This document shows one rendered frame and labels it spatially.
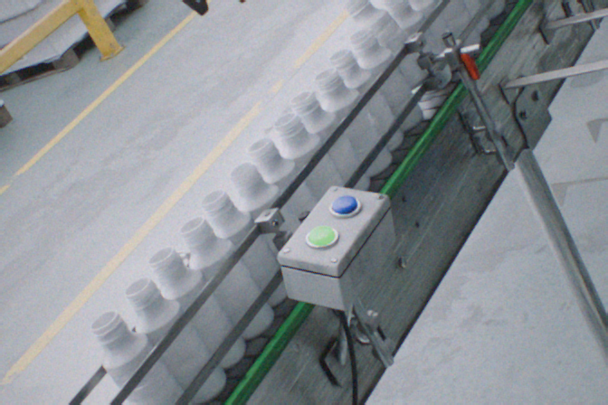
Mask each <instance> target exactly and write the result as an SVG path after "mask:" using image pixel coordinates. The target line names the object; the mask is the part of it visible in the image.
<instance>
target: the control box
mask: <svg viewBox="0 0 608 405"><path fill-rule="evenodd" d="M342 196H351V197H354V198H355V199H356V201H357V202H358V207H356V208H355V209H354V211H353V212H351V213H348V214H338V213H335V212H333V206H332V205H333V202H334V201H335V200H336V199H337V198H339V197H342ZM321 225H327V226H329V228H331V229H332V230H333V231H334V232H335V238H334V239H333V240H332V241H331V242H329V243H326V245H320V246H319V245H314V243H312V242H310V239H309V235H310V233H311V231H312V230H314V229H315V228H317V227H318V226H321ZM394 241H395V232H394V220H393V215H392V209H390V202H389V197H388V196H387V195H383V194H382V193H371V192H366V191H361V190H355V189H349V188H344V187H338V186H331V187H330V189H329V190H328V191H327V193H326V195H324V196H323V197H322V199H321V200H320V201H319V203H318V204H317V205H316V207H315V208H314V209H313V212H312V213H311V214H310V215H309V216H308V217H307V218H306V219H305V221H304V222H303V223H302V224H301V225H300V226H299V229H298V230H297V231H296V232H295V234H294V235H293V236H291V238H290V239H289V240H288V242H287V243H286V245H285V247H284V248H283V249H282V250H281V252H280V253H279V258H280V264H281V270H282V274H283V278H284V282H285V287H286V290H287V294H288V298H290V299H295V300H298V301H303V302H307V303H312V304H316V305H320V306H328V307H332V308H336V309H337V313H338V315H339V326H338V335H337V340H336V341H335V343H334V344H333V346H332V347H331V350H330V351H329V353H328V355H327V356H325V358H324V359H323V361H324V362H325V363H326V364H327V366H328V368H329V370H330V371H331V373H332V375H333V376H334V378H335V380H336V381H337V384H338V385H339V388H340V389H342V388H343V385H345V384H346V382H347V380H348V379H349V377H350V376H351V374H352V382H353V401H352V405H357V370H356V366H357V364H358V360H357V358H356V356H355V350H354V345H353V340H352V336H351V333H350V323H351V316H352V307H353V301H354V299H355V298H356V296H357V293H359V292H360V290H361V289H362V288H363V286H364V285H365V283H366V282H367V280H368V279H369V277H370V275H371V274H372V273H373V271H374V270H375V269H376V268H377V266H378V265H379V263H380V262H381V259H382V258H383V257H384V255H385V254H386V252H387V251H388V250H389V248H390V247H391V245H393V243H394Z"/></svg>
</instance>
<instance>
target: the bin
mask: <svg viewBox="0 0 608 405"><path fill-rule="evenodd" d="M607 16H608V9H604V10H601V11H597V12H593V13H589V14H582V15H578V16H575V17H571V18H566V19H562V20H558V21H554V22H551V23H549V22H548V20H547V17H545V20H544V21H543V23H542V24H541V25H540V28H541V30H542V32H543V34H544V36H545V38H546V42H547V44H548V45H549V44H550V43H551V42H552V40H553V38H554V33H553V31H552V30H553V29H556V28H560V27H565V26H569V25H573V24H579V23H583V22H587V21H592V20H596V19H600V18H604V17H607ZM606 69H608V60H606V61H598V62H594V63H589V64H585V65H580V66H575V67H571V68H567V69H562V70H559V71H550V72H546V73H541V74H537V75H533V76H527V77H523V78H519V79H514V80H510V79H509V78H508V76H507V75H505V77H504V78H503V80H502V81H501V83H500V84H499V86H500V88H501V90H502V92H503V94H504V96H505V99H506V100H507V101H508V104H509V105H510V104H511V102H512V100H513V99H514V98H515V97H516V95H517V94H516V92H515V91H514V89H516V88H521V87H526V86H531V85H536V84H539V83H544V82H549V81H553V80H557V79H559V80H561V79H562V78H566V77H571V76H575V75H579V74H585V73H589V72H593V71H601V70H606ZM603 122H608V118H602V119H596V120H591V121H586V122H585V123H586V125H587V126H588V129H589V131H590V133H591V135H592V139H593V141H594V142H595V143H596V142H597V139H599V136H600V131H601V127H602V123H603ZM604 180H608V175H607V176H601V177H594V178H588V179H582V180H575V181H568V182H562V183H556V184H551V187H552V189H553V191H554V193H555V196H556V199H557V201H558V203H559V205H560V206H562V205H563V202H564V199H565V191H566V187H567V186H568V185H573V184H584V183H590V182H598V181H604Z"/></svg>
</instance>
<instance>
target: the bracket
mask: <svg viewBox="0 0 608 405"><path fill-rule="evenodd" d="M576 1H577V3H579V4H581V5H582V7H583V9H584V14H589V13H593V12H597V11H599V10H598V8H596V7H595V5H594V4H593V1H592V0H576ZM562 4H563V7H564V9H565V10H566V12H567V15H568V17H570V16H572V17H575V16H578V15H582V14H578V15H575V13H573V10H572V8H571V5H570V3H569V2H568V0H564V2H563V3H562ZM599 20H600V19H596V20H592V21H587V22H586V23H587V24H589V25H591V26H592V29H593V30H597V29H599V28H600V27H601V25H600V24H599ZM441 38H442V39H443V42H444V44H445V46H446V48H445V49H444V51H443V53H440V54H436V55H434V53H433V51H429V52H423V48H424V46H425V45H426V44H427V42H426V40H425V37H424V35H423V32H420V33H413V35H410V36H409V37H408V38H407V39H406V40H405V42H404V43H403V45H405V44H406V46H407V48H408V50H409V52H408V55H409V53H413V52H419V54H420V56H419V58H418V59H417V62H418V64H419V66H420V68H421V69H422V70H424V69H427V71H428V73H429V76H428V77H427V78H426V79H425V80H423V81H422V83H425V85H426V87H427V91H426V92H432V91H436V90H440V88H441V86H442V85H443V83H444V82H445V81H446V80H445V78H444V76H443V74H442V70H438V71H435V72H433V70H432V67H433V66H434V65H435V64H436V62H439V61H447V62H448V65H449V66H451V67H452V68H453V67H456V68H457V71H458V73H459V74H460V76H461V79H462V81H463V83H464V85H465V87H466V89H467V90H468V92H469V94H470V97H471V99H472V101H473V103H474V105H475V108H476V110H477V111H478V113H479V115H480V119H481V121H482V124H483V126H485V127H478V128H475V127H474V126H473V122H472V120H471V118H470V114H469V113H468V111H467V109H464V110H463V111H462V112H461V113H460V116H461V119H462V121H463V123H464V126H465V127H466V128H467V130H470V129H471V130H472V131H474V132H475V133H474V135H473V136H472V138H471V139H472V141H473V144H474V145H475V147H476V149H477V151H478V153H480V152H481V153H484V154H485V155H495V154H497V155H496V160H497V162H498V163H499V164H500V165H504V167H505V169H506V171H511V170H513V169H514V168H515V165H514V163H513V161H512V160H513V159H514V156H515V154H516V150H515V148H514V147H512V146H510V145H509V144H508V140H507V138H506V136H505V134H503V133H505V130H504V127H503V125H502V124H500V123H499V121H494V120H493V118H492V116H491V115H490V113H489V109H488V107H487V104H485V102H484V100H483V98H482V96H481V95H480V92H479V89H478V86H477V84H476V82H475V80H479V79H480V73H479V71H478V69H477V66H476V63H475V61H474V60H473V54H475V53H479V52H482V51H483V47H482V45H481V44H476V45H471V46H467V47H464V45H463V43H462V41H461V40H457V41H455V39H454V37H453V35H451V31H448V32H447V33H444V34H443V35H442V36H441ZM482 131H486V133H485V136H486V138H487V139H488V140H489V141H490V142H492V144H493V145H494V147H495V149H496V150H491V151H488V150H487V149H485V148H484V147H485V146H484V145H483V144H482V143H481V140H480V137H479V135H478V133H477V132H482ZM310 214H311V212H303V213H301V214H300V215H299V217H298V219H299V221H300V222H301V224H302V223H303V222H304V221H305V219H306V218H307V217H308V216H309V215H310ZM284 222H285V219H284V217H283V216H282V214H281V212H280V209H279V208H273V209H268V210H264V212H263V213H262V215H261V216H259V217H258V218H257V220H256V221H255V223H258V224H259V226H261V229H262V231H263V233H262V234H269V233H275V236H274V238H273V239H272V242H273V245H274V246H275V248H277V250H278V251H279V252H281V250H282V249H283V248H284V247H285V245H286V243H287V242H288V240H289V239H290V238H291V236H293V235H294V234H293V232H291V231H280V226H281V225H282V223H284ZM178 253H179V255H180V256H181V258H183V259H187V261H188V260H190V255H192V252H190V250H189V249H188V248H186V250H180V251H178ZM352 313H353V316H351V323H350V333H351V336H352V340H353V343H354V342H355V341H357V342H358V343H359V344H361V345H372V346H373V347H372V350H371V354H372V355H373V356H374V357H375V358H376V359H377V360H379V361H381V362H382V364H383V366H384V367H389V366H391V365H393V363H394V359H393V357H392V355H391V354H392V352H393V350H394V348H395V347H396V345H395V343H394V341H393V340H392V339H391V338H389V337H387V336H386V334H385V330H384V329H383V327H382V326H381V324H380V323H381V317H380V316H379V314H378V313H377V312H375V311H373V310H366V309H365V308H364V306H363V304H362V302H361V301H360V299H359V297H357V296H356V298H355V299H354V301H353V307H352ZM352 320H357V323H356V326H355V324H354V322H353V321H352ZM359 332H360V333H361V334H363V335H366V337H367V339H368V340H369V341H364V340H363V339H362V338H361V337H360V335H361V334H360V333H359Z"/></svg>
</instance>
